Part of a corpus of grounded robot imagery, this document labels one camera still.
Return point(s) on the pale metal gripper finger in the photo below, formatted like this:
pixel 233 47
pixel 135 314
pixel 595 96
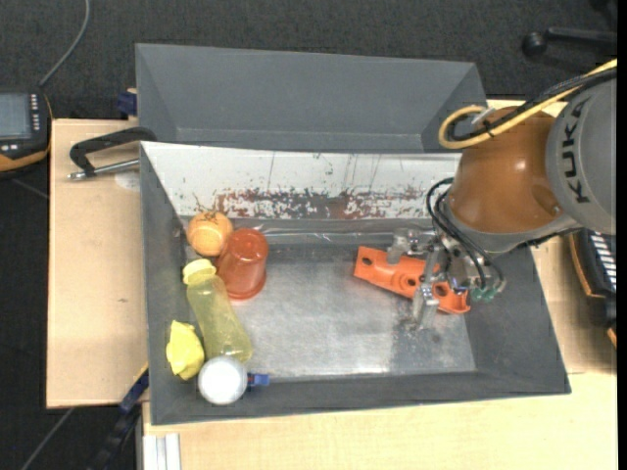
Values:
pixel 425 306
pixel 400 248

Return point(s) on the orange plastic block with holes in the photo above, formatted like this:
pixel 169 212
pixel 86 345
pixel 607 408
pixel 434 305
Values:
pixel 387 274

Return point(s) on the grey metal bin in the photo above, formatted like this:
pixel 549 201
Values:
pixel 318 321

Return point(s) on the orange plastic cup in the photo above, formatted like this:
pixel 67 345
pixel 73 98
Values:
pixel 243 265

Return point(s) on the orange toy fruit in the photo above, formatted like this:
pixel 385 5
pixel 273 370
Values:
pixel 208 235

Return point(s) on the yellow plastic bottle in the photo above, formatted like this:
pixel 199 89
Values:
pixel 218 316

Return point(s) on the white round ball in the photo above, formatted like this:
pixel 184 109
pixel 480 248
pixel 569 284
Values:
pixel 222 381

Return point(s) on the yellow crumpled toy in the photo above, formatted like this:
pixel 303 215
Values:
pixel 183 353

